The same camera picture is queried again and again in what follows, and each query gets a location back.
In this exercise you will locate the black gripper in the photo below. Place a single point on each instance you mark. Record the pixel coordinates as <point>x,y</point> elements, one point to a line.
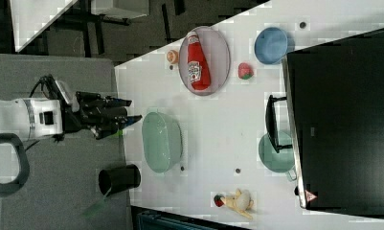
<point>103,116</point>

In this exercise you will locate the green plastic strainer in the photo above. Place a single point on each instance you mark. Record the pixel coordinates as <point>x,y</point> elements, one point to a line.
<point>162,141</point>

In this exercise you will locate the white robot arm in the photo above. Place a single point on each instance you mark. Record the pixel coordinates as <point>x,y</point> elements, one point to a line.
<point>35,119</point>

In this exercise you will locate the black cylinder cup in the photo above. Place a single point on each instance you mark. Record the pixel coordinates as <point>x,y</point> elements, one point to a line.
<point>116,180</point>

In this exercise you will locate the orange slice toy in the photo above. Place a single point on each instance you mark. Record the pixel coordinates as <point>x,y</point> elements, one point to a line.
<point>172,56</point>

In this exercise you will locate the red ketchup bottle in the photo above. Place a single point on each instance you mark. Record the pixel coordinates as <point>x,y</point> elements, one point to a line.
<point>198,69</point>

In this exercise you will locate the grey round plate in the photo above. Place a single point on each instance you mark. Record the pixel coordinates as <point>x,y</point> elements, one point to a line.
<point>217,54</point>

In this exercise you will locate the strawberry toy near plate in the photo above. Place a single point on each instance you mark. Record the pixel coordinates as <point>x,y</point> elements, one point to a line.
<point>245,71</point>

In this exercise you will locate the small strawberry toy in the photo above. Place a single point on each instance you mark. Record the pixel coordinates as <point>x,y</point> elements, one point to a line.
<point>217,200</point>

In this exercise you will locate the peeled banana toy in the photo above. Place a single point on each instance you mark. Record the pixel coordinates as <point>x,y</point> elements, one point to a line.
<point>241,202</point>

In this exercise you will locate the blue bowl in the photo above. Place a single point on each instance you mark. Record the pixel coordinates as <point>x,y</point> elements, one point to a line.
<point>271,45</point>

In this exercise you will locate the green mug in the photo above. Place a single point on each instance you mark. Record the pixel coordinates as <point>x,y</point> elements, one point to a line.
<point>281,161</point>

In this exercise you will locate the black toaster oven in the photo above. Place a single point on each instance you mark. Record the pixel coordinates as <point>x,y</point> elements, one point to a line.
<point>335,100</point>

